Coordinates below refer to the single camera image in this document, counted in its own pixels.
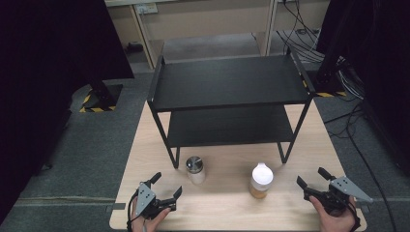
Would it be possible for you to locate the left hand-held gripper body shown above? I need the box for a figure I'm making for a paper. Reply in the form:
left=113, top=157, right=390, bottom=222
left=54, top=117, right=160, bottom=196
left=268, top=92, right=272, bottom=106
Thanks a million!
left=134, top=181, right=178, bottom=220

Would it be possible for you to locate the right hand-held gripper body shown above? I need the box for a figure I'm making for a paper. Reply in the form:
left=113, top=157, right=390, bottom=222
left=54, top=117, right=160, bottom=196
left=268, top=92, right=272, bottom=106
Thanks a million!
left=304, top=176, right=374, bottom=218

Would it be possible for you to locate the glass jar with metal lid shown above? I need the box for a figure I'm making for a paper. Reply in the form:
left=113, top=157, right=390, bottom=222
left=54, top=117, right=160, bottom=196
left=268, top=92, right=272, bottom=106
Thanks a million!
left=185, top=156, right=206, bottom=186

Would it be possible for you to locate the glass jar with white lid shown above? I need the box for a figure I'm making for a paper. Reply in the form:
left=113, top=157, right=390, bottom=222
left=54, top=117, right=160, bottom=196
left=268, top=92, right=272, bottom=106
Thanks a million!
left=249, top=161, right=275, bottom=200

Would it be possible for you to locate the black two-tier shelf rack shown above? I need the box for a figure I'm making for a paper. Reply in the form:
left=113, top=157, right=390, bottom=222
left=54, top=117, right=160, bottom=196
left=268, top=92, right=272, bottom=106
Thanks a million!
left=146, top=47, right=317, bottom=170

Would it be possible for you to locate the person's left hand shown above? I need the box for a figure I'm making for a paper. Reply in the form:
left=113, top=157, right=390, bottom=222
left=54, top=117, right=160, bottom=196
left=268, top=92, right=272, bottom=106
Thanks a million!
left=130, top=196, right=172, bottom=232

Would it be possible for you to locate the person's right hand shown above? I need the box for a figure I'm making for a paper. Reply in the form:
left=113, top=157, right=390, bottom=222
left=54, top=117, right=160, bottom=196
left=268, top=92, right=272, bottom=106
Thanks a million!
left=308, top=195, right=358, bottom=232

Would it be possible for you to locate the black stand base striped tape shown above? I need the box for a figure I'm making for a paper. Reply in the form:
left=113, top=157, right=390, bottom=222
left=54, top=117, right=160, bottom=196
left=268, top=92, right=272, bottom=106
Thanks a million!
left=78, top=83, right=125, bottom=114
left=312, top=72, right=348, bottom=99

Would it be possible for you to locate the small black object on floor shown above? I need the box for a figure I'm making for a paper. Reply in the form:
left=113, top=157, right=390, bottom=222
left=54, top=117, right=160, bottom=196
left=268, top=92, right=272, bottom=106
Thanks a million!
left=126, top=41, right=145, bottom=54

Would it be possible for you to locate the black curtain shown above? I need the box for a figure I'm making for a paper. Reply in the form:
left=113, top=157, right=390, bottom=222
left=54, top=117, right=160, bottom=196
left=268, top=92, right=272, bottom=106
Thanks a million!
left=0, top=0, right=135, bottom=225
left=316, top=0, right=410, bottom=177

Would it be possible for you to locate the left hand-held gripper cable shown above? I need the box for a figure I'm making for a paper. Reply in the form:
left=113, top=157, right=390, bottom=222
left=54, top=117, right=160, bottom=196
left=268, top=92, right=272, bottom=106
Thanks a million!
left=126, top=192, right=139, bottom=232

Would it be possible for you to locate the hand-held gripper cable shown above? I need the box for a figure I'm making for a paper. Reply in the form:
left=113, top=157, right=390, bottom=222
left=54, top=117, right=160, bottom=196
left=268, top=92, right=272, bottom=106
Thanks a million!
left=347, top=196, right=363, bottom=232
left=126, top=192, right=139, bottom=232

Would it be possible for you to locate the long black floor cable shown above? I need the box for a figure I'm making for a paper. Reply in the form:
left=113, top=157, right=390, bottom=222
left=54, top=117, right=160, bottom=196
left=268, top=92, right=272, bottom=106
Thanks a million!
left=323, top=102, right=398, bottom=232

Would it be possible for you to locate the right hand-held gripper cable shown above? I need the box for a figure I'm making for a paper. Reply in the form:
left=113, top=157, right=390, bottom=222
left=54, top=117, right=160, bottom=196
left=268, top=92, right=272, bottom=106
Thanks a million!
left=347, top=196, right=363, bottom=232

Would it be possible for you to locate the bundle of black cables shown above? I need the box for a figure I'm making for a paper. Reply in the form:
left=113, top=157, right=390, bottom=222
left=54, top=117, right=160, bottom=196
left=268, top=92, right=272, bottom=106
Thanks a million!
left=276, top=0, right=366, bottom=102

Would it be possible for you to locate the light wooden desk frame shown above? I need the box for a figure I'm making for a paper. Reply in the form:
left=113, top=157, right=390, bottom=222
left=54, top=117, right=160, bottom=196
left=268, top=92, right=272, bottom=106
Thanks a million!
left=104, top=0, right=331, bottom=71

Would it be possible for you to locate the white wall socket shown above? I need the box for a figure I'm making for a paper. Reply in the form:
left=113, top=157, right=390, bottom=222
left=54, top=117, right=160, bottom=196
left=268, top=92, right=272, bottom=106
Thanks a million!
left=134, top=2, right=160, bottom=15

